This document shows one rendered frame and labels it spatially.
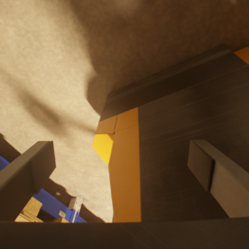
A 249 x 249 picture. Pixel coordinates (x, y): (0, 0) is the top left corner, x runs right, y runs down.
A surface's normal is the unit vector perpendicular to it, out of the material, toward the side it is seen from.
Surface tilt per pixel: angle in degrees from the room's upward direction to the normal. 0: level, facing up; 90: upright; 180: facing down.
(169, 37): 0
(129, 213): 90
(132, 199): 90
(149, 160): 90
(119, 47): 0
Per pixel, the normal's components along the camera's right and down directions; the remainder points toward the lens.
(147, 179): -0.47, -0.72
